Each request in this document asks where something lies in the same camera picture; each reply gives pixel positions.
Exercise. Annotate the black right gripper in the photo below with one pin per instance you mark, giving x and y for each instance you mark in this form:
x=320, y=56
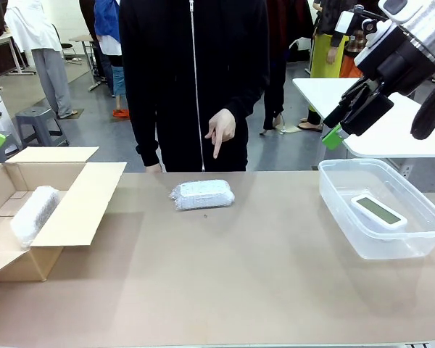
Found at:
x=402, y=69

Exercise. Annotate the bubble-wrapped clock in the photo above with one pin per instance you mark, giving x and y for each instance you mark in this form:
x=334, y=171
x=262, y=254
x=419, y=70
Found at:
x=34, y=214
x=203, y=194

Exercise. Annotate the white unwrapped digital clock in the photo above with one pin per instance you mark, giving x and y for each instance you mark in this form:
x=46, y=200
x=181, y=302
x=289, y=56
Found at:
x=378, y=215

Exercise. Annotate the person's right forearm black sleeve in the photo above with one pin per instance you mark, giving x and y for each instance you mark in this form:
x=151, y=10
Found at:
x=146, y=141

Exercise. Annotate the person's left forearm black sleeve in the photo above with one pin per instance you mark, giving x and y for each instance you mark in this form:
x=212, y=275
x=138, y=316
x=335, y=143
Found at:
x=250, y=94

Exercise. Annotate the bubble-wrapped clock, face hidden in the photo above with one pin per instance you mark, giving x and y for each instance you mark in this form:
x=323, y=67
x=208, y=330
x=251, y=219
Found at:
x=203, y=194

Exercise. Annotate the person's left hand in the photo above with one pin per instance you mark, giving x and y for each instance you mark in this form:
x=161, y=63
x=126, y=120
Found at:
x=223, y=127

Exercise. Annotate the person's right hand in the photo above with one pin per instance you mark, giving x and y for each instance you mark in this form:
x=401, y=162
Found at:
x=154, y=168

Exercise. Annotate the white side table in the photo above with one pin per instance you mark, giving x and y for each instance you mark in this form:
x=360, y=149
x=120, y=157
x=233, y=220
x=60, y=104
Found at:
x=326, y=94

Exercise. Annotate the person in orange trousers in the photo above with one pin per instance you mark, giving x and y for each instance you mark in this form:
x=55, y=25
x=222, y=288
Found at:
x=349, y=67

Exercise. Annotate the grey plastic stool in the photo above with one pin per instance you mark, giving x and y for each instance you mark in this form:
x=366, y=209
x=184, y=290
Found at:
x=40, y=121

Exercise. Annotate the person with yellow apron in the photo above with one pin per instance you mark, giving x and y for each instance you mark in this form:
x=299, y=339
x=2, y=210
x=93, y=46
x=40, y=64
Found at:
x=326, y=47

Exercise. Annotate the black background chair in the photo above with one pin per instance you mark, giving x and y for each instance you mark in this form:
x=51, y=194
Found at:
x=67, y=47

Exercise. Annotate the person in dark red clothes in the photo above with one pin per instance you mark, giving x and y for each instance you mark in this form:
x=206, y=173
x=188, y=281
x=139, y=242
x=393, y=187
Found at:
x=282, y=36

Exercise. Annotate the open cardboard box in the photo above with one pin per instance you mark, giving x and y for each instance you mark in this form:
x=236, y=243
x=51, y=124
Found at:
x=65, y=217

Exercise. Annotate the clear plastic bin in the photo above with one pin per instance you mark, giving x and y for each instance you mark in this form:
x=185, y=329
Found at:
x=348, y=214

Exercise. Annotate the small round-top background table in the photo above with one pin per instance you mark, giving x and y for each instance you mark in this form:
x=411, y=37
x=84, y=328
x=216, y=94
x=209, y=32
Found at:
x=85, y=54

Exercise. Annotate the orange shoes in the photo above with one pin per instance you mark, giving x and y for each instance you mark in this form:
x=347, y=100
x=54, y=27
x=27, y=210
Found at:
x=121, y=114

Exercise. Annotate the person in blue white clothes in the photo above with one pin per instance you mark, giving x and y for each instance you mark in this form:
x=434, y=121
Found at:
x=108, y=32

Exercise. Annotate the person in black hoodie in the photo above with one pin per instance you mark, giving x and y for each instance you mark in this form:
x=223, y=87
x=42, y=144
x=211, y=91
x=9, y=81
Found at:
x=192, y=72

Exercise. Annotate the background desk with grey frame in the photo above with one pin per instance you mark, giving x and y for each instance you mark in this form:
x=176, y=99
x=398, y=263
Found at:
x=7, y=54

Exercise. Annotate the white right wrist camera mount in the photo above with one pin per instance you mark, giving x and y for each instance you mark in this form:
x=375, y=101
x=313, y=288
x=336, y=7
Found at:
x=378, y=40

